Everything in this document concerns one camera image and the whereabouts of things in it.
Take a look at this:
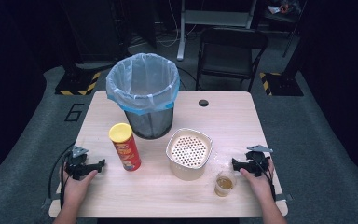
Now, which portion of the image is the clear cup with amber liquid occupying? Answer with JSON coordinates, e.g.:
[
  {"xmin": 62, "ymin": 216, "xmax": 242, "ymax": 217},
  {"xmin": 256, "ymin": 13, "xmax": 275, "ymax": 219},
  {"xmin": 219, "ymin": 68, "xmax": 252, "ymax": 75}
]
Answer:
[{"xmin": 213, "ymin": 170, "xmax": 238, "ymax": 198}]

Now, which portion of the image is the grey table bracket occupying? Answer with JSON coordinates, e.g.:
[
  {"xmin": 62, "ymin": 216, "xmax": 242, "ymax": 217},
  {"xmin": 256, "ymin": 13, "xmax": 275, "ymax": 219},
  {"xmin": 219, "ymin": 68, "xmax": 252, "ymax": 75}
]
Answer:
[
  {"xmin": 274, "ymin": 193, "xmax": 293, "ymax": 203},
  {"xmin": 41, "ymin": 194, "xmax": 63, "ymax": 209}
]

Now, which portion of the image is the person's right hand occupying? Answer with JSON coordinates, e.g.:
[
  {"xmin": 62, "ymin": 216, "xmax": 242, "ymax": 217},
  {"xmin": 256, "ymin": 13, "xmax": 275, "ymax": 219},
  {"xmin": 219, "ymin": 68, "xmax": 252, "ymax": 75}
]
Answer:
[{"xmin": 240, "ymin": 160, "xmax": 276, "ymax": 204}]

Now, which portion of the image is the red chip can yellow lid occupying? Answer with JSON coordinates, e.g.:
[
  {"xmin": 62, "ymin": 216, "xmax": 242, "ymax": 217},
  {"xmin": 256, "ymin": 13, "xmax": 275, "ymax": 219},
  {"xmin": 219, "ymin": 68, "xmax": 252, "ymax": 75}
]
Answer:
[{"xmin": 108, "ymin": 122, "xmax": 143, "ymax": 172}]

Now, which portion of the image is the black yellow striped base plate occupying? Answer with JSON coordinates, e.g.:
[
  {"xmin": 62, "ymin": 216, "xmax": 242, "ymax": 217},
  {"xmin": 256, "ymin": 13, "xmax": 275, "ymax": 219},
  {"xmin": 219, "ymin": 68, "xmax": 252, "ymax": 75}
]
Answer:
[
  {"xmin": 54, "ymin": 70, "xmax": 102, "ymax": 96},
  {"xmin": 259, "ymin": 71, "xmax": 305, "ymax": 97}
]

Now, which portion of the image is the white metal desk frame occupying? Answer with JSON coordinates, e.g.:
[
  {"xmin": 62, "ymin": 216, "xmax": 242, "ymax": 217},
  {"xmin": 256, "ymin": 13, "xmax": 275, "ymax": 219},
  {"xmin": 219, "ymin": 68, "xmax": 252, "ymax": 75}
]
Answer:
[{"xmin": 176, "ymin": 0, "xmax": 257, "ymax": 62}]

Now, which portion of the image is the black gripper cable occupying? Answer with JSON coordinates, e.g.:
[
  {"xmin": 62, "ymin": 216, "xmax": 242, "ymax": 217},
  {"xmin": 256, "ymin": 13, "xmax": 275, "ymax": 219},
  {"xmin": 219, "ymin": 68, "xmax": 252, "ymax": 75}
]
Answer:
[
  {"xmin": 255, "ymin": 155, "xmax": 278, "ymax": 202},
  {"xmin": 48, "ymin": 142, "xmax": 76, "ymax": 209}
]

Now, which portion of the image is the translucent white bin liner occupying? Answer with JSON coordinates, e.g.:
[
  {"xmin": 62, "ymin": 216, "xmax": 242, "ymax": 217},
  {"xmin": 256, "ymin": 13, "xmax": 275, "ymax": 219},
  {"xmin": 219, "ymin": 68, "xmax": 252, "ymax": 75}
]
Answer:
[{"xmin": 105, "ymin": 52, "xmax": 181, "ymax": 116}]

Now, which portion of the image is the beige square strainer container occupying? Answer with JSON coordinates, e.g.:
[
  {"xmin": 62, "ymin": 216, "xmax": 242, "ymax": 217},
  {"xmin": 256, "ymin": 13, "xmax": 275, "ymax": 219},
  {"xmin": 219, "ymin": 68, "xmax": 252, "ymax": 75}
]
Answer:
[{"xmin": 165, "ymin": 127, "xmax": 213, "ymax": 182}]

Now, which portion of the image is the black mesh trash bin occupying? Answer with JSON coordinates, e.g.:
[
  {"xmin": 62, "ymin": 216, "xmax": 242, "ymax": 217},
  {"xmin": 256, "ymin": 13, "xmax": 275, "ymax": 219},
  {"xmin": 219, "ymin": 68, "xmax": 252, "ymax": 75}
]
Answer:
[{"xmin": 124, "ymin": 105, "xmax": 175, "ymax": 140}]

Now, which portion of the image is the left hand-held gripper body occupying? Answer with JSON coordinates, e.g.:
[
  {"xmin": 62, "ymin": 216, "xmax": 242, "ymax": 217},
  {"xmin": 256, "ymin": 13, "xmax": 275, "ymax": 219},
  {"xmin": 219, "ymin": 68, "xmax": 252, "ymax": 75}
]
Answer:
[{"xmin": 64, "ymin": 145, "xmax": 90, "ymax": 181}]

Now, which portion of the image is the black folding chair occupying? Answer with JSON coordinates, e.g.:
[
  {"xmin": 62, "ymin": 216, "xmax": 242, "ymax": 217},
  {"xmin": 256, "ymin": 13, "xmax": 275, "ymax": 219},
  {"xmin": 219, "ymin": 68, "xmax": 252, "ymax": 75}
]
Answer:
[{"xmin": 195, "ymin": 27, "xmax": 269, "ymax": 92}]

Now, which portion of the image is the person's left hand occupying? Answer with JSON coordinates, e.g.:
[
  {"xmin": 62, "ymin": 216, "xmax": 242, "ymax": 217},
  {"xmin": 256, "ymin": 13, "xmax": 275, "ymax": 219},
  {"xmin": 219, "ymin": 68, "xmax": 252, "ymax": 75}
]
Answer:
[{"xmin": 61, "ymin": 164, "xmax": 99, "ymax": 205}]

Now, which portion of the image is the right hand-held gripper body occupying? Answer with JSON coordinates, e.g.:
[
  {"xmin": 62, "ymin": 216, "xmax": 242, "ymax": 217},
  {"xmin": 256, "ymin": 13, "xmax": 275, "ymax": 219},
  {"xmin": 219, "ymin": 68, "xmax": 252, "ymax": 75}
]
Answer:
[{"xmin": 244, "ymin": 144, "xmax": 274, "ymax": 177}]

